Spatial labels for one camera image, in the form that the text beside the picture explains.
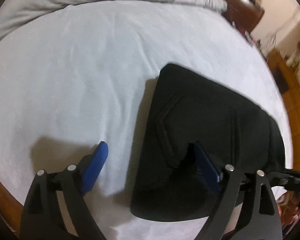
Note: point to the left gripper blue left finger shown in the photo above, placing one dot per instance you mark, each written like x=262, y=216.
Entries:
x=90, y=167

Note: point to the dark wooden headboard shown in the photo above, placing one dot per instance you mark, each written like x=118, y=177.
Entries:
x=244, y=14

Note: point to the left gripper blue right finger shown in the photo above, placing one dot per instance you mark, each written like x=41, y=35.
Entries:
x=207, y=172

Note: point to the wooden desk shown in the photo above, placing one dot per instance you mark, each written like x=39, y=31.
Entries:
x=289, y=88

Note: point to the black pants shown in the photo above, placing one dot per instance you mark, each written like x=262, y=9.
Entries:
x=189, y=116

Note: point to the white bed sheet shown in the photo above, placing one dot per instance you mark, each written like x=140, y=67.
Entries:
x=86, y=73

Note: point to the right hand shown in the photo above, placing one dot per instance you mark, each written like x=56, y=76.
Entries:
x=288, y=207

